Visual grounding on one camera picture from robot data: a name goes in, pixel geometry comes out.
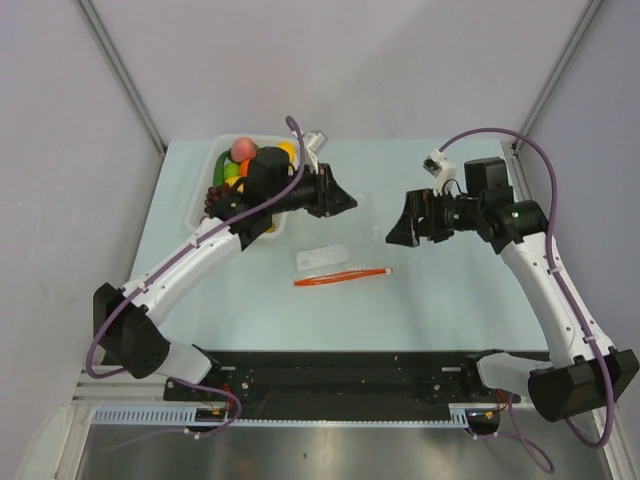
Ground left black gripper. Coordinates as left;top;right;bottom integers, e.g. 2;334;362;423
268;162;357;219

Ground orange toy orange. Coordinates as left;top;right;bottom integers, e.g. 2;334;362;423
240;159;251;177

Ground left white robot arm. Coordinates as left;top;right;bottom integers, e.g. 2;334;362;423
85;146;357;400

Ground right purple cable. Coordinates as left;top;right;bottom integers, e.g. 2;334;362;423
439;127;617;474

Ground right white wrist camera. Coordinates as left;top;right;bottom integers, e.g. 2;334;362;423
423;149;457;195

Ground yellow toy bell pepper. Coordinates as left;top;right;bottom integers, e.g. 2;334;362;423
277;141;297;169

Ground clear zip top bag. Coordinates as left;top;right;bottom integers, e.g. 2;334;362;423
286;193;394;288

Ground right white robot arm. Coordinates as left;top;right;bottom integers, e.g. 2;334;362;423
386;151;639;422

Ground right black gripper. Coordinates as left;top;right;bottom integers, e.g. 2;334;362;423
387;187;484;246

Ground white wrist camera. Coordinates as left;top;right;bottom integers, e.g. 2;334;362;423
423;149;457;195
302;130;328;171

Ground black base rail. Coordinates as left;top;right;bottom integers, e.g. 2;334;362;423
163;351;508;423

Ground white cable duct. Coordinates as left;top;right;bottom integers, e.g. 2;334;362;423
92;404;474;429

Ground green toy cucumber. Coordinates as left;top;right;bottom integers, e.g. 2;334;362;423
212;149;231;187

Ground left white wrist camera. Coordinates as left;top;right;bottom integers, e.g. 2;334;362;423
302;130;328;171

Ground white plastic basket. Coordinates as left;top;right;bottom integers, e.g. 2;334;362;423
185;133;299;230

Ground pink toy peach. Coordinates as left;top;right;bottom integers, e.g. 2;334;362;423
230;136;258;164

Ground light green toy lime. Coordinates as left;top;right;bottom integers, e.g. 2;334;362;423
223;162;241;180

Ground purple toy grapes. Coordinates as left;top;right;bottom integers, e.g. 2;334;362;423
204;182;230;215

